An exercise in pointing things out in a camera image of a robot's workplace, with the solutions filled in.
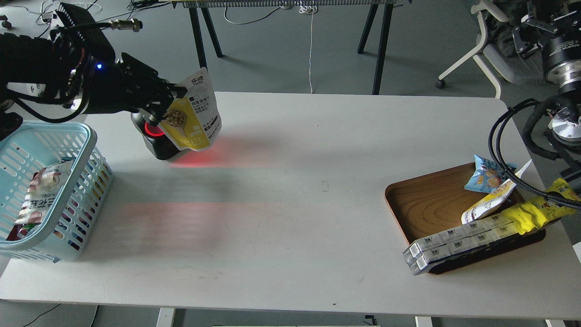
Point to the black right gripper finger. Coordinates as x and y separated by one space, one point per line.
562 15
531 36

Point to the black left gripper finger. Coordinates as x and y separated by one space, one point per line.
154 112
167 90

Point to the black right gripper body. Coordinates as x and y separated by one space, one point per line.
562 62

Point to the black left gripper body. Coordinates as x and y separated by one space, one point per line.
129 85

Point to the yellow white snack pouch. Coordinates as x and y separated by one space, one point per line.
193 121

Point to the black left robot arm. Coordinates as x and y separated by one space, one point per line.
75 72

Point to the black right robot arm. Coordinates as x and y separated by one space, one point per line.
555 35

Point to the light blue plastic basket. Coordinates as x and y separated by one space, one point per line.
33 146

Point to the red white snack bag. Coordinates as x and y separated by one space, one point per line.
41 196

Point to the blue snack bag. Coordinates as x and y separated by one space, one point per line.
487 177

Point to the yellow cartoon snack pack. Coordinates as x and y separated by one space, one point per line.
535 214

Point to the black barcode scanner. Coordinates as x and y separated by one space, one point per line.
154 138

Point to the white office chair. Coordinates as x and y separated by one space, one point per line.
489 58

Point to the black trestle table legs left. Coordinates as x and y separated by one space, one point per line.
196 15

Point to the black trestle table legs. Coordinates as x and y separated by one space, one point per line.
385 25
196 15

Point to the black trestle table legs right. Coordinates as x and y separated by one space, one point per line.
385 25

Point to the yellow white flat sachet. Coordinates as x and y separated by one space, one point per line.
492 201

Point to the brown wooden tray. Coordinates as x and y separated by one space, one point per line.
432 203

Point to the upper white box strip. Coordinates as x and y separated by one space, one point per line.
458 236

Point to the white box strip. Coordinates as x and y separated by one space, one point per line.
462 260
458 236

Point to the lower white box strip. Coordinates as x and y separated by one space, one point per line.
462 260

